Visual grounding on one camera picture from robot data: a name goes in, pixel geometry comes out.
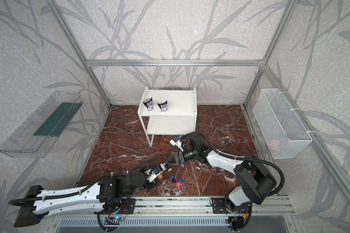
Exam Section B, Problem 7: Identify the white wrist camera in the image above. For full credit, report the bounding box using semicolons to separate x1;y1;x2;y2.
170;136;184;151
144;163;172;180

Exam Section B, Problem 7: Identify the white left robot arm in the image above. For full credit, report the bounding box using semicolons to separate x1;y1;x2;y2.
8;159;171;228

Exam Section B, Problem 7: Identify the black purple figure toy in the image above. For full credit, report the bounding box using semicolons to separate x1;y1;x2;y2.
157;101;168;113
143;98;154;111

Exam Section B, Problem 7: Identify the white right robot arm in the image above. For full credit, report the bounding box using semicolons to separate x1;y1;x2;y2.
166;132;285;214

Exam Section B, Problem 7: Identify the pink red blue toy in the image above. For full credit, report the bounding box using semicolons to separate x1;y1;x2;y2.
170;175;183;189

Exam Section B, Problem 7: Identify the white two-tier shelf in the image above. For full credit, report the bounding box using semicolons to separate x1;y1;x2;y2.
137;87;197;146

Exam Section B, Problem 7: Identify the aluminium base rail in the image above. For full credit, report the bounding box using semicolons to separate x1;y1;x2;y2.
46;196;295;217

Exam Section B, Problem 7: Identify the aluminium frame horizontal bar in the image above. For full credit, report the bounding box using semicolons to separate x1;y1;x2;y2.
86;60;263;67

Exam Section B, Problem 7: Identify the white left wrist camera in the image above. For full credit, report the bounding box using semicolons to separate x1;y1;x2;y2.
144;163;172;180

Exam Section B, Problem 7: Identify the pink toy in basket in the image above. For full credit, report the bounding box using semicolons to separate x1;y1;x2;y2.
269;140;281;154

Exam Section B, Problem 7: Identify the clear plastic wall bin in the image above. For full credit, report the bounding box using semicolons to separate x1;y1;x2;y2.
0;91;84;158

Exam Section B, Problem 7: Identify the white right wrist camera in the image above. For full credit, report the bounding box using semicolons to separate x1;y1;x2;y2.
170;136;184;151

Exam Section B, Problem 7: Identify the white wire mesh basket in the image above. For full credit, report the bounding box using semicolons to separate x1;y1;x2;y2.
253;88;313;159

